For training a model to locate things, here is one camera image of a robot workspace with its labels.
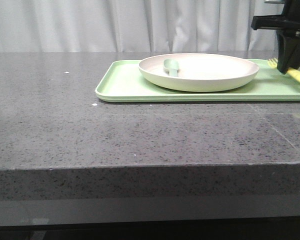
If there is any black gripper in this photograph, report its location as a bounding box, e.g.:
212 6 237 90
251 0 300 74

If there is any yellow plastic fork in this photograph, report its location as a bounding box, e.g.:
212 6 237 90
267 58 300 83

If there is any beige round plate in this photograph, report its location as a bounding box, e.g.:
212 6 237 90
138 53 259 93

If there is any teal green plastic spoon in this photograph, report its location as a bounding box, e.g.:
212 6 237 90
163 58 179 77

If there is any light green plastic tray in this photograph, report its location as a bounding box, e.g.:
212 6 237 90
95 59 300 103

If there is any grey pleated curtain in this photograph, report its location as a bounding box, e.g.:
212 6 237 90
0 0 283 53

